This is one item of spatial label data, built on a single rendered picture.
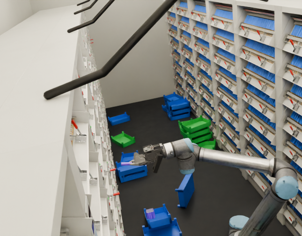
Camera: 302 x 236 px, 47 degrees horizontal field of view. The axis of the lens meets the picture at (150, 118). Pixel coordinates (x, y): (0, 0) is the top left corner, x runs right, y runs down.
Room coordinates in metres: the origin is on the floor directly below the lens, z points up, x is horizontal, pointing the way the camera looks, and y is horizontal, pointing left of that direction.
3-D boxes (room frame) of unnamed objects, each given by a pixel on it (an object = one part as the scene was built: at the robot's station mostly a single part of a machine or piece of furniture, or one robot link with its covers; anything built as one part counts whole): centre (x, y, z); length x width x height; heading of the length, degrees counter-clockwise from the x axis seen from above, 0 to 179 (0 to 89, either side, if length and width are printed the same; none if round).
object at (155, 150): (1.76, 0.01, 1.08); 0.12 x 0.08 x 0.09; 97
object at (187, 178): (2.74, -0.21, 0.10); 0.30 x 0.08 x 0.20; 154
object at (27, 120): (1.72, 0.41, 1.74); 2.19 x 0.20 x 0.04; 6
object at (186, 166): (1.80, -0.17, 0.96); 0.12 x 0.09 x 0.12; 158
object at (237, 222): (1.85, -0.48, 0.32); 0.17 x 0.15 x 0.18; 158
